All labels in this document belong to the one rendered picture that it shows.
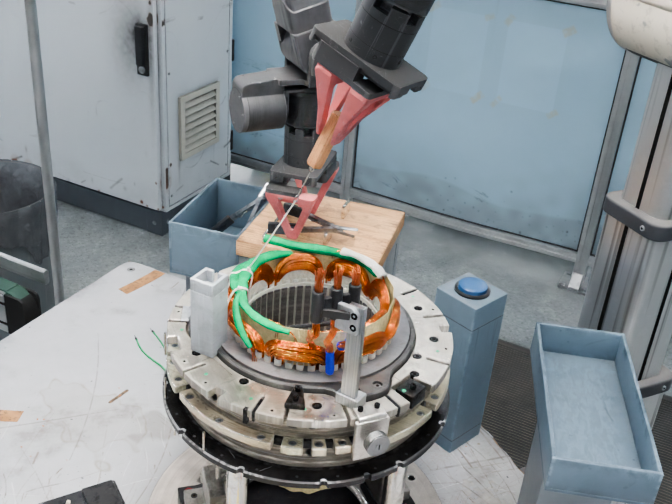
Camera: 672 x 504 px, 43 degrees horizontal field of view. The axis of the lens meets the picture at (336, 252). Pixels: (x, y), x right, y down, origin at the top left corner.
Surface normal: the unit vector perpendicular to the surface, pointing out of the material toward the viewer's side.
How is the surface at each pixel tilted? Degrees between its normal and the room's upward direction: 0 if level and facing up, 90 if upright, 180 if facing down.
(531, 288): 0
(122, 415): 0
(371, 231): 0
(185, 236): 90
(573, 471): 90
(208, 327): 90
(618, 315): 90
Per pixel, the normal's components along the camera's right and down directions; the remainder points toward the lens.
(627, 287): -0.90, 0.15
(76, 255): 0.07, -0.87
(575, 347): -0.14, 0.48
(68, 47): -0.46, 0.40
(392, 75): 0.42, -0.73
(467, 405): 0.68, 0.40
